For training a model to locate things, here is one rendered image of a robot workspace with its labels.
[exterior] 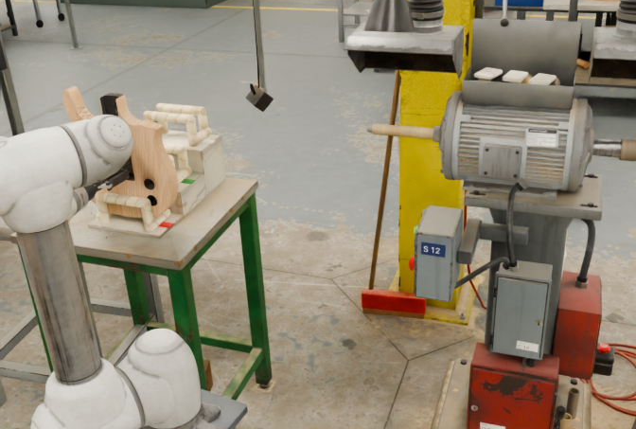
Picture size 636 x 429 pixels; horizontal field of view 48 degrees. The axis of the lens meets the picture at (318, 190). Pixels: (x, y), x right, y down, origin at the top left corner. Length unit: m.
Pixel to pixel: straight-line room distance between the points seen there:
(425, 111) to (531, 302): 1.20
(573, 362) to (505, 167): 0.67
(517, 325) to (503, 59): 0.74
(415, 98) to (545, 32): 1.07
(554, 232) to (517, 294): 0.20
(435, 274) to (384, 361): 1.33
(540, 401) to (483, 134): 0.80
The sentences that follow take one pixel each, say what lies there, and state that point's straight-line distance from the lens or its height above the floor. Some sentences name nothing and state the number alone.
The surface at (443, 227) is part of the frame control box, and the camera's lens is 1.86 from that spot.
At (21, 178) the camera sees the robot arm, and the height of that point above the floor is 1.49.
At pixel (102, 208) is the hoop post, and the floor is 1.00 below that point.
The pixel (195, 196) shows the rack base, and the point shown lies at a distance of 2.44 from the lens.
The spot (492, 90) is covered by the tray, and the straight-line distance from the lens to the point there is 1.95.
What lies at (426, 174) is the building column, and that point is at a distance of 3.13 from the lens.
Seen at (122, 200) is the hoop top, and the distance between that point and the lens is 2.31.
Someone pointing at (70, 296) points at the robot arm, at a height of 1.20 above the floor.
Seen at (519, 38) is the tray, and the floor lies 1.52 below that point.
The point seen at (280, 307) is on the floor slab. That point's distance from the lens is 3.52.
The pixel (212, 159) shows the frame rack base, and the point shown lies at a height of 1.04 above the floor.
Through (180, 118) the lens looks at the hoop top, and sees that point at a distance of 2.47.
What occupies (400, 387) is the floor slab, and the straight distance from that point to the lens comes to 3.05.
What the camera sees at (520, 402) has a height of 0.52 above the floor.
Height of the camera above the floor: 2.02
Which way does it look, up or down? 26 degrees down
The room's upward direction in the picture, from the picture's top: 3 degrees counter-clockwise
